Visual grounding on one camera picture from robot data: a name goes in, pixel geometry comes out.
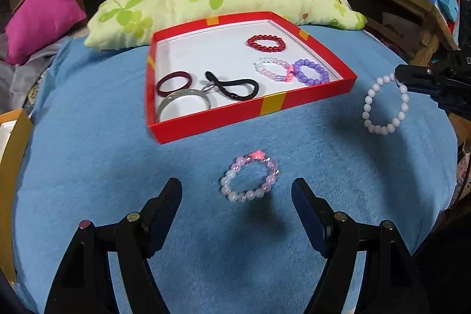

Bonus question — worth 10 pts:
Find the white pearl bead bracelet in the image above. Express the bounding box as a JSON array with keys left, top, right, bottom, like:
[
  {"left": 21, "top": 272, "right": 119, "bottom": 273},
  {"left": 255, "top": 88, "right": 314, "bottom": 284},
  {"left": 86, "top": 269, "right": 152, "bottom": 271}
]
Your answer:
[{"left": 361, "top": 72, "right": 410, "bottom": 137}]

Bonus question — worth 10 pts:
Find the purple bead bracelet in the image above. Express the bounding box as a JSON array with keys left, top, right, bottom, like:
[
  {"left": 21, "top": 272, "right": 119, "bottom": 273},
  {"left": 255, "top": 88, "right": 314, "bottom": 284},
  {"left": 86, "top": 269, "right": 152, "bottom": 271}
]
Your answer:
[{"left": 293, "top": 58, "right": 331, "bottom": 87}]

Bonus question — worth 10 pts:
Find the pink white bead bracelet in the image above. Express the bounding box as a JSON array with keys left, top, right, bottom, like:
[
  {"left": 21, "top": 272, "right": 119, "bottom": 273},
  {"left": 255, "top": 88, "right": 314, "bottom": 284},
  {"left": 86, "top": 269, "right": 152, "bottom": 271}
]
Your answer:
[{"left": 253, "top": 57, "right": 296, "bottom": 84}]

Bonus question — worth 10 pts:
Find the red bead bracelet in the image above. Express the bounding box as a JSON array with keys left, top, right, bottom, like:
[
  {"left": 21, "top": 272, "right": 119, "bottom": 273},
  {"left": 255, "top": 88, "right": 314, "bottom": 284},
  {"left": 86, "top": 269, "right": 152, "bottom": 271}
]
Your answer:
[{"left": 246, "top": 33, "right": 288, "bottom": 54}]

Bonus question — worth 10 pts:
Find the pink lilac bead bracelet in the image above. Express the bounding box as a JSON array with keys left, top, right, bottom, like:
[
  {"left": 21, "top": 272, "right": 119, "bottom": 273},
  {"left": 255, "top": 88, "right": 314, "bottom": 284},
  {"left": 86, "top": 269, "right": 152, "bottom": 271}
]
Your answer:
[{"left": 219, "top": 150, "right": 280, "bottom": 203}]

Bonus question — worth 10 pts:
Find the black hair tie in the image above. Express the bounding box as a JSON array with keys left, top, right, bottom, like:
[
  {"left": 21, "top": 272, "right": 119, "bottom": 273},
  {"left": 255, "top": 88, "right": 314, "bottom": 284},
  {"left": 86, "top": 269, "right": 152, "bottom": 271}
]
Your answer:
[{"left": 204, "top": 70, "right": 261, "bottom": 102}]

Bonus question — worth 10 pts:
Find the silver metal bangle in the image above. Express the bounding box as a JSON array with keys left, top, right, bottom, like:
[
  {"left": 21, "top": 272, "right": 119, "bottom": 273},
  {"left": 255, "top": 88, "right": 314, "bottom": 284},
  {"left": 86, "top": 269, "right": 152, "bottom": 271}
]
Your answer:
[{"left": 157, "top": 89, "right": 212, "bottom": 122}]

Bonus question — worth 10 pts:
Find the dark red hair tie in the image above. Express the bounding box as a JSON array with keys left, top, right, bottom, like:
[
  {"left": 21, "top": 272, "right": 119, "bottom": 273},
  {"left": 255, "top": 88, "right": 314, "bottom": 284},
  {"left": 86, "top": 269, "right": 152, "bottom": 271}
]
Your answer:
[{"left": 155, "top": 70, "right": 194, "bottom": 98}]

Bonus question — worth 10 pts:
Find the wooden shelf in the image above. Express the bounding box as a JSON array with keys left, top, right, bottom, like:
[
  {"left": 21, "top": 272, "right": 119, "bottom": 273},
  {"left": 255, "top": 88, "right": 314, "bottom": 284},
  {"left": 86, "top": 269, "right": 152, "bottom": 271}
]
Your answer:
[{"left": 348, "top": 0, "right": 458, "bottom": 66}]

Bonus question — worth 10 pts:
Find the blue blanket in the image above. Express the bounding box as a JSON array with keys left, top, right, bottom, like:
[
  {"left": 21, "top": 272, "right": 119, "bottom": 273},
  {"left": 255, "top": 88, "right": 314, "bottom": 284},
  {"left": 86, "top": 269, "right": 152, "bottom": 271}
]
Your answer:
[{"left": 14, "top": 26, "right": 457, "bottom": 313}]

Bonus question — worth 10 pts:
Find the grey bed sheet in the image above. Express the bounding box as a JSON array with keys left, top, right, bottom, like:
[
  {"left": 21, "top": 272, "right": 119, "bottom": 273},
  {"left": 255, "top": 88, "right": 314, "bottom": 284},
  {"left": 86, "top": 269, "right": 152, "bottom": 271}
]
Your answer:
[{"left": 0, "top": 34, "right": 71, "bottom": 114}]

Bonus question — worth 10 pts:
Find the red cardboard box tray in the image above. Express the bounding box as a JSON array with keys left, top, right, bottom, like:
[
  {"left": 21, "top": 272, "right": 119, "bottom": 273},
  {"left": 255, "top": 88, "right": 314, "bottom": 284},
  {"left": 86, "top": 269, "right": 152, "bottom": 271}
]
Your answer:
[{"left": 145, "top": 12, "right": 357, "bottom": 143}]

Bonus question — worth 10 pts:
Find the green clover print pillow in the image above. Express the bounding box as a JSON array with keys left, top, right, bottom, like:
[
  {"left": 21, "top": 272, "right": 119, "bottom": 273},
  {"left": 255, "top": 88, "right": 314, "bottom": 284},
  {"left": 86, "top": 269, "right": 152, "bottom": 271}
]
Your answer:
[{"left": 84, "top": 0, "right": 366, "bottom": 50}]

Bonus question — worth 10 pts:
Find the magenta pillow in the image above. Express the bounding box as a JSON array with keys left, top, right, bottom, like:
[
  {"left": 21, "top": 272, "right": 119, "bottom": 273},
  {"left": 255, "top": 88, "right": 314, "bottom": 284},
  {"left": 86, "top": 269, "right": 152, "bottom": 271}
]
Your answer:
[{"left": 6, "top": 0, "right": 86, "bottom": 65}]

